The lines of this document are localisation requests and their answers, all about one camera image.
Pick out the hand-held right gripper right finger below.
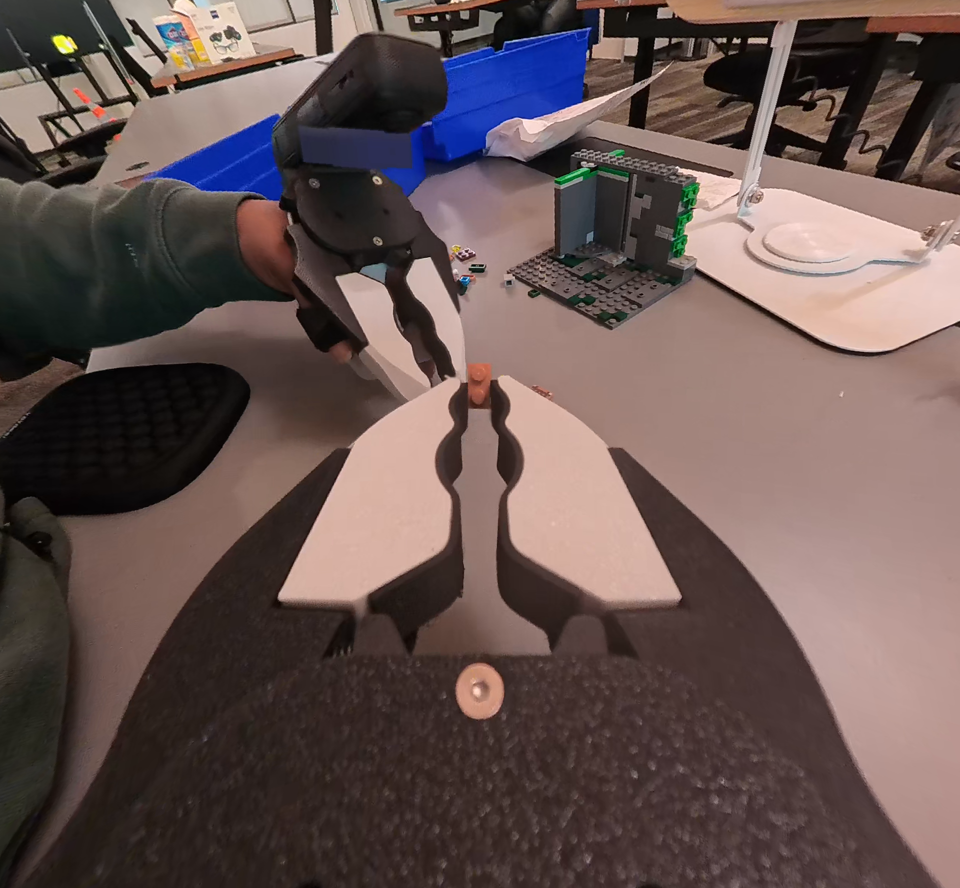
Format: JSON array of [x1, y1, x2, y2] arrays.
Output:
[[491, 376, 684, 653]]

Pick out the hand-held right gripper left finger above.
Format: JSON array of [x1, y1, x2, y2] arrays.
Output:
[[277, 378, 469, 653]]

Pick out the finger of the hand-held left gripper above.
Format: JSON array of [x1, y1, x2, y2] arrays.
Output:
[[405, 254, 466, 384], [333, 269, 436, 403]]

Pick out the grey desk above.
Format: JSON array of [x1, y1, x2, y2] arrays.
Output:
[[15, 56, 960, 888]]

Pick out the wooden office desk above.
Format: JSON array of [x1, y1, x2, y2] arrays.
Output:
[[576, 0, 670, 126]]

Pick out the person's left hand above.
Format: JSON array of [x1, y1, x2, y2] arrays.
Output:
[[238, 197, 301, 298]]

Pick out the scattered small toy bricks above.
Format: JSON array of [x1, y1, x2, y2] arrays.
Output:
[[447, 243, 489, 298]]

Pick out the grey toy rock structure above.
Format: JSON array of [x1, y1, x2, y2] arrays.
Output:
[[552, 147, 701, 268]]

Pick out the wooden side table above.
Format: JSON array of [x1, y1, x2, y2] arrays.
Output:
[[148, 43, 299, 92]]

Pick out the white printed paper bag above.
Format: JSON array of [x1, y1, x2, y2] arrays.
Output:
[[484, 63, 674, 159]]

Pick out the white glasses box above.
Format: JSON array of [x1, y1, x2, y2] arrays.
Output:
[[186, 2, 246, 66]]

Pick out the wooden office table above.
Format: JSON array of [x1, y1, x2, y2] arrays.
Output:
[[393, 0, 580, 58]]

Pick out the blue white wipes pack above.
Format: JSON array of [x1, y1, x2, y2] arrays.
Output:
[[152, 13, 190, 69]]

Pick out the black mesh wrist rest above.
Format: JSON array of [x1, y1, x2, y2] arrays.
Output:
[[0, 362, 252, 518]]

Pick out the small printed paper sheet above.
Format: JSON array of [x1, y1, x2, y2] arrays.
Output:
[[688, 174, 745, 212]]

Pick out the person's green hoodie torso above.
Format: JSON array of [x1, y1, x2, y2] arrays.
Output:
[[0, 487, 74, 867]]

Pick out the black office chair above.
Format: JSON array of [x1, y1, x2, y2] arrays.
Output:
[[703, 39, 843, 156]]

